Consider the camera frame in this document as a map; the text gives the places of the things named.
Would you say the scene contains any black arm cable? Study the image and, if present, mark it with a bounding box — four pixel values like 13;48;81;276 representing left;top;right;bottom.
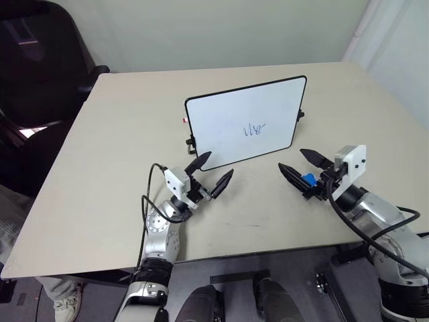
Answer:
326;177;429;281
133;162;188;279

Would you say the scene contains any person's white shoe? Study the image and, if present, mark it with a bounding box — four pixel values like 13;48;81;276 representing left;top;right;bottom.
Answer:
53;284;83;322

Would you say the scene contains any blue whiteboard eraser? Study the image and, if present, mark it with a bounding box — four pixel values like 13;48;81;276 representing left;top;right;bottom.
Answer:
300;172;318;189

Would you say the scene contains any dark rounded shape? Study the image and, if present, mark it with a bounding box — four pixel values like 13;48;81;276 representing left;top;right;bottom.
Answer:
253;278;302;322
174;284;225;322

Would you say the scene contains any person's grey trouser leg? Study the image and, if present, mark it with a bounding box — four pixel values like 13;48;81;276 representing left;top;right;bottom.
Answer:
33;274;80;303

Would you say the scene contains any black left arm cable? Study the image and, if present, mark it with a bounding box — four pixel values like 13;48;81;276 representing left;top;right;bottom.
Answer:
133;162;188;279

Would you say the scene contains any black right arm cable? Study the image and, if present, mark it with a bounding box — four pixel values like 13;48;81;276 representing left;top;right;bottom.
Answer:
326;177;429;281

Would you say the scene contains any black office chair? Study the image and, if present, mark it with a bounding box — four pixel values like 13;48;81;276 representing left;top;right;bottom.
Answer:
0;0;111;199

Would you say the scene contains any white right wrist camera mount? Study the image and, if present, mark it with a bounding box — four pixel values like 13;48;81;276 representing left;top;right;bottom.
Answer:
334;144;367;199

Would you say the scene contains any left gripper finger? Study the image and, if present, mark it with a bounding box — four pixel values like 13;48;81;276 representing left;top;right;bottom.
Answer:
184;151;212;176
208;168;235;200

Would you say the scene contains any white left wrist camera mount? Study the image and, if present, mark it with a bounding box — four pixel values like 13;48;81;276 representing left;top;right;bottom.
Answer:
163;166;198;211

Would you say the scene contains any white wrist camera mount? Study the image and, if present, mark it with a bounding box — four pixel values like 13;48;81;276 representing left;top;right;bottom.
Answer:
163;166;198;211
334;144;367;199

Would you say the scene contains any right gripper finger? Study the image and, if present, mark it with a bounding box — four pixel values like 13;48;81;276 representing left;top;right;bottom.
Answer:
299;149;334;170
278;162;311;200

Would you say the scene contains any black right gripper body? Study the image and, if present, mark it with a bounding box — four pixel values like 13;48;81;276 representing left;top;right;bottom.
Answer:
304;165;347;201

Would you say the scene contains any black-framed whiteboard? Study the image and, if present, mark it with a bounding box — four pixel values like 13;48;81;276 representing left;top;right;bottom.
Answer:
184;75;308;172

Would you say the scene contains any black flat floor bar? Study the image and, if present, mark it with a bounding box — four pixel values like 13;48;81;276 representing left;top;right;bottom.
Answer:
210;269;271;284

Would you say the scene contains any black metal rod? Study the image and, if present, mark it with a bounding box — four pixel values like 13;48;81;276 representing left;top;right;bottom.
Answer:
315;272;349;322

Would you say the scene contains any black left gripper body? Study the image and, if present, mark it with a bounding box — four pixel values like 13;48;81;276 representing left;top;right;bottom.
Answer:
185;173;214;204

